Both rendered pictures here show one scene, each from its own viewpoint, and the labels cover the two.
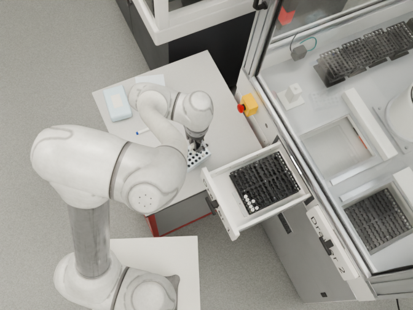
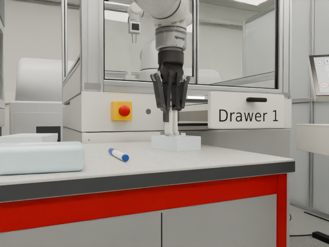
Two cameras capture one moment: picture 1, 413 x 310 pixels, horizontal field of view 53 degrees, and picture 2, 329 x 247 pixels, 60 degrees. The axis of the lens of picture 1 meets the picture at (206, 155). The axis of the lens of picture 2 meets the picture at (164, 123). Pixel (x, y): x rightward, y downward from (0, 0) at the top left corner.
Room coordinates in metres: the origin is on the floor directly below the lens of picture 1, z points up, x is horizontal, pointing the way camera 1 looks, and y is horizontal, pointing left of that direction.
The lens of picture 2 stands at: (0.48, 0.86, 0.85)
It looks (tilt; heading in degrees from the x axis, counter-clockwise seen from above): 1 degrees down; 282
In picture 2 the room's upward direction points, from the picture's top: straight up
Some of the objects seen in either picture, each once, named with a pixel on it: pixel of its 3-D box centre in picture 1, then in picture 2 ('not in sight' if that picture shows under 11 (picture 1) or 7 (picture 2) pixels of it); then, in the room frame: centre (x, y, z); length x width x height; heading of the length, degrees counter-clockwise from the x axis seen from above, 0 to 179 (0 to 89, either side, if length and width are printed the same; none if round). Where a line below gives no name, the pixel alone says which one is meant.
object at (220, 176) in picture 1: (265, 182); (211, 114); (0.53, -0.25, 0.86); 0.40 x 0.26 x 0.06; 126
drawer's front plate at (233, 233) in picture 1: (219, 203); (247, 110); (0.41, -0.08, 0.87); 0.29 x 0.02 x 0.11; 36
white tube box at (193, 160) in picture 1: (193, 155); (175, 142); (0.62, 0.05, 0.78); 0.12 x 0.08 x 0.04; 138
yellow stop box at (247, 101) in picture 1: (247, 105); (121, 111); (0.86, -0.14, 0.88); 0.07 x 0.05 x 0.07; 36
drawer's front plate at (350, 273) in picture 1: (330, 242); not in sight; (0.34, -0.53, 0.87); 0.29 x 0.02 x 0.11; 36
